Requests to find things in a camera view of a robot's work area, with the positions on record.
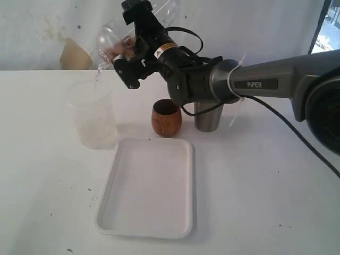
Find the clear plastic shaker cup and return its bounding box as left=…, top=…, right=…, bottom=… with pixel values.
left=150, top=0, right=181, bottom=28

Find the white cable tie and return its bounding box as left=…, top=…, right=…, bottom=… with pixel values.
left=227, top=52, right=248, bottom=128

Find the dark window frame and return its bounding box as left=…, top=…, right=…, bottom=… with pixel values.
left=308, top=0, right=332, bottom=55

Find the clear plastic dome lid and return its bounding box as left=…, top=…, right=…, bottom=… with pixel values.
left=96, top=18, right=135, bottom=70

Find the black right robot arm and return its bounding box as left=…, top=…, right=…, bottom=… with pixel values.
left=113, top=1, right=339, bottom=153

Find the translucent plastic container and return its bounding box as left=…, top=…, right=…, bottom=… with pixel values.
left=67, top=80, right=118, bottom=149

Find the brown wooden cup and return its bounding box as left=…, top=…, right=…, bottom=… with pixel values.
left=151, top=99, right=182, bottom=138

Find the white plastic tray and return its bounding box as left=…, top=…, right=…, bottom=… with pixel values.
left=94, top=138, right=194, bottom=240

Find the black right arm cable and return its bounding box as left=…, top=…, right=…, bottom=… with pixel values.
left=164, top=26, right=340, bottom=179

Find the stainless steel cup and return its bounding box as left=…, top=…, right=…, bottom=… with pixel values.
left=194, top=103, right=224, bottom=132

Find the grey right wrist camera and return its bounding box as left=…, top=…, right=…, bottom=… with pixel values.
left=112, top=54, right=126, bottom=64

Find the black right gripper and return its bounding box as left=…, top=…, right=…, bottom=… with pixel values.
left=113, top=0, right=172, bottom=90

